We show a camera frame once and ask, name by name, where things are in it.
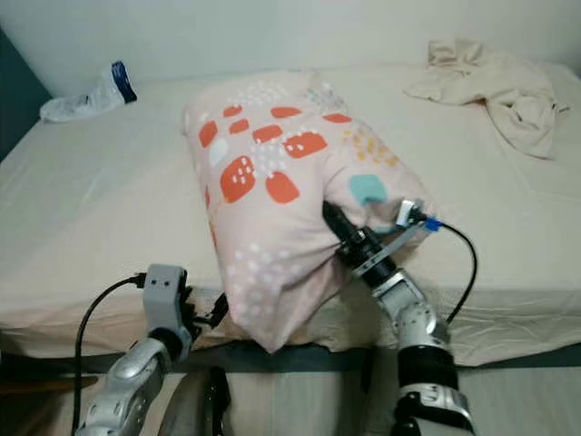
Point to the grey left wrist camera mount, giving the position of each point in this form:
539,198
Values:
168,300

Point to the pink pillow orange pattern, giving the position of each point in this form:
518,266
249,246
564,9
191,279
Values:
272,173

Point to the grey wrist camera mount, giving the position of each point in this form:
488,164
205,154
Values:
168,300
395,245

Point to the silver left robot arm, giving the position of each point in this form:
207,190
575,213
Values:
127,391

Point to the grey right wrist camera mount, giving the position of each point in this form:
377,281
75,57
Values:
395,245

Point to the bed with white sheet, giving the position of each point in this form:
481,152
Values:
109,209

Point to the clear plastic bag blue print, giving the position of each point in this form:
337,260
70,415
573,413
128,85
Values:
86,100

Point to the crumpled beige cloth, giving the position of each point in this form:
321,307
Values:
499,91

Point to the dark robot leg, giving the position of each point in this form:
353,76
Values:
200,404

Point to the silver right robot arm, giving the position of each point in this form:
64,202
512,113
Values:
422,336

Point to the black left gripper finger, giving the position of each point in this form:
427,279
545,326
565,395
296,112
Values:
221,307

